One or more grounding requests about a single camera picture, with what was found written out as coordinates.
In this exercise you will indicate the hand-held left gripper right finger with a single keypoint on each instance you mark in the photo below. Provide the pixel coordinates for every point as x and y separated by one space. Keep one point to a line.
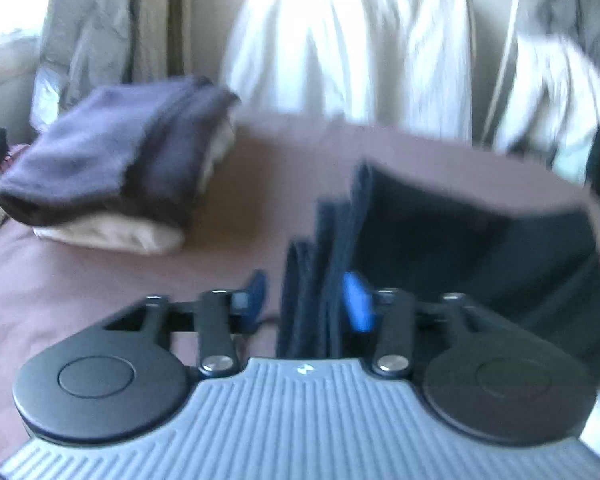
359 302

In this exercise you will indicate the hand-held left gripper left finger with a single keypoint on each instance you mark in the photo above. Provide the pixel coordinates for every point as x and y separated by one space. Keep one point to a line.
252 300

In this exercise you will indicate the black garment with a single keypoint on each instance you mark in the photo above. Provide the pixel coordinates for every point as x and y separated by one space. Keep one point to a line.
455 240

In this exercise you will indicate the folded cream garment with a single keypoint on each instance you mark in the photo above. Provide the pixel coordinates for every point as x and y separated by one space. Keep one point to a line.
120 235

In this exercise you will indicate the brown bed sheet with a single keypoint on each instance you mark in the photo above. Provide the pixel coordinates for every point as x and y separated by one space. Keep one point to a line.
80 280

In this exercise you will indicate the folded purple knit sweater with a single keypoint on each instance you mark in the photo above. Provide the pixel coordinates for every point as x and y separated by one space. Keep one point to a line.
110 155

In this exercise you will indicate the white curtain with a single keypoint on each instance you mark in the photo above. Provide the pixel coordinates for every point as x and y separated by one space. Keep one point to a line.
350 35

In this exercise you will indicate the white crumpled cloth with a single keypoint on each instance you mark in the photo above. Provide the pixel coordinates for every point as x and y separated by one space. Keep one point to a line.
555 95

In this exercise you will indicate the clear plastic bag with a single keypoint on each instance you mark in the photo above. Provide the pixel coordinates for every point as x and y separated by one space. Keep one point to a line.
47 100

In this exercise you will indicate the grey hanging cloth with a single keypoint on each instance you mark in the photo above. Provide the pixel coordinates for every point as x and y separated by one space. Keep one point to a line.
90 25

